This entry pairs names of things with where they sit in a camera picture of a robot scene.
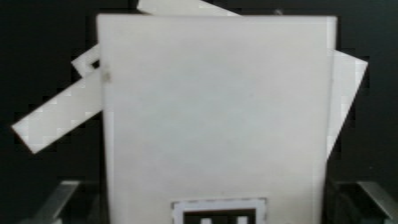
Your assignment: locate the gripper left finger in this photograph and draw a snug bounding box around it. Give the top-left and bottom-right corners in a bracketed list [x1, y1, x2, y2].
[20, 180, 107, 224]

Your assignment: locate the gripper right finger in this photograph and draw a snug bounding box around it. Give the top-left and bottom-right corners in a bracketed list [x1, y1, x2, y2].
[325, 180, 398, 224]

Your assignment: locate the white cabinet block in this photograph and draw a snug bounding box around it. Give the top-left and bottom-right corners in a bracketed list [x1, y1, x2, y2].
[98, 14, 338, 224]

